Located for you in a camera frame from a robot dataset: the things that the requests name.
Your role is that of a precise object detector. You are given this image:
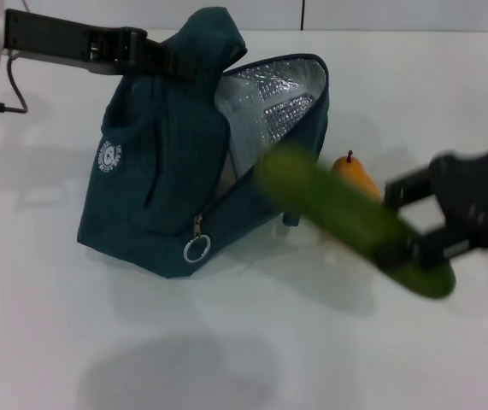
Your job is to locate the dark teal insulated lunch bag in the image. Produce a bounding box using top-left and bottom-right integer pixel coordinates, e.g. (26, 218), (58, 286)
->
(76, 7), (330, 281)

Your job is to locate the green cucumber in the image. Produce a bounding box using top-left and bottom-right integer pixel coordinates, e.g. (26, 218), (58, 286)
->
(255, 147), (457, 300)

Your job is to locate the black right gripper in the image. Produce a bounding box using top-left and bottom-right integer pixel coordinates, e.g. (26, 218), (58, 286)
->
(374, 138), (488, 271)

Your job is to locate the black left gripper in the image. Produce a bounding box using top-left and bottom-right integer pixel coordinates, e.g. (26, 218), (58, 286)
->
(3, 9), (205, 82)

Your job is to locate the orange pear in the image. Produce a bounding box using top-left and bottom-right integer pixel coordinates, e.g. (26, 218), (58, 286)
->
(331, 149), (382, 202)

